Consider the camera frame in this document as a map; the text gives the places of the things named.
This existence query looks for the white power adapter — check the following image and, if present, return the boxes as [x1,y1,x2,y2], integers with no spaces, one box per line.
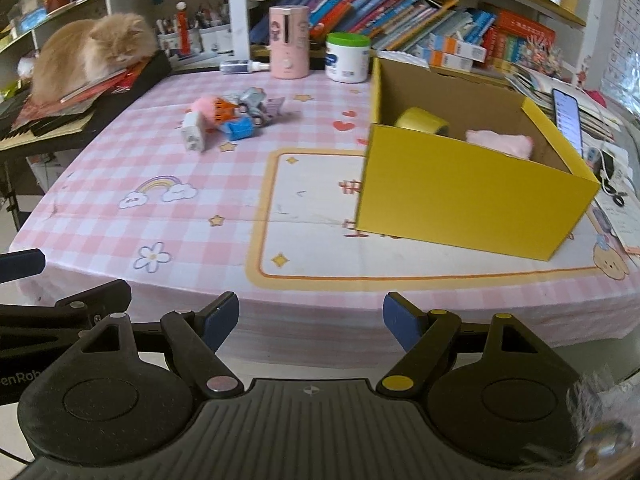
[180,112,206,153]

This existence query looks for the blue packet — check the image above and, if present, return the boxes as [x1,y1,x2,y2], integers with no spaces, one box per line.
[218,116,255,142]

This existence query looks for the pink plush chick toy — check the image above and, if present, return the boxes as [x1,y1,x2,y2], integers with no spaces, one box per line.
[190,96,238,126]

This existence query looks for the grey toy car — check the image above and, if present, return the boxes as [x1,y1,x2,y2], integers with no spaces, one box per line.
[230,87,285,127]

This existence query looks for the black piano keyboard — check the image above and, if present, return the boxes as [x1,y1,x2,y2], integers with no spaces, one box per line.
[1,51,171,162]

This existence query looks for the pink checkered tablecloth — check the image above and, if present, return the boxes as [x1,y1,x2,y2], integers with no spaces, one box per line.
[12,73,639,376]

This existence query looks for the red papers stack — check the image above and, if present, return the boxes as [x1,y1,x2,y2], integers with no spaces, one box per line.
[11,58,151,131]

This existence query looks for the yellow cardboard box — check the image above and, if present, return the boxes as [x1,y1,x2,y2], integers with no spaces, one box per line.
[356,58,600,260]

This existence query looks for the yellow tape roll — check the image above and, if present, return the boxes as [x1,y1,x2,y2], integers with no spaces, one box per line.
[394,106,449,136]

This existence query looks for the pink plush in box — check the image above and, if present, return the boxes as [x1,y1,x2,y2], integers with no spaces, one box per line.
[465,130,534,159]

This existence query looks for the orange fluffy cat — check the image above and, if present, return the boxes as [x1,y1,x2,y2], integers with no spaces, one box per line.
[30,13,158,105]

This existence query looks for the blue spray bottle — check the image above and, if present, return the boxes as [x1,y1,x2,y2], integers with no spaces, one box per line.
[219,60,270,75]

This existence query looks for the smartphone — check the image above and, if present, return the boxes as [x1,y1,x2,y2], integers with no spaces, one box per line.
[551,89,582,155]

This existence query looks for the orange white medicine boxes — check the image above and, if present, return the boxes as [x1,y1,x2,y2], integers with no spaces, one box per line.
[410,34,487,73]

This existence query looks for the white jar green lid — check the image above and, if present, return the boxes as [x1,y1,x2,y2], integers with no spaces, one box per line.
[324,32,371,84]

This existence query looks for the red tassel ornament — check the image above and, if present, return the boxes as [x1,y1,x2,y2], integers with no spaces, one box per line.
[176,1,191,56]

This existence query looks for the white pen holder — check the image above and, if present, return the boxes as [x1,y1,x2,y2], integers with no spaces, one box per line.
[157,25,233,54]

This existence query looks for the pink humidifier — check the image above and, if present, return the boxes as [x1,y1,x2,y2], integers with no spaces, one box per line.
[269,6,310,79]

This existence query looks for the row of books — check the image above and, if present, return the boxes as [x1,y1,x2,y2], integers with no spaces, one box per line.
[258,0,497,52]

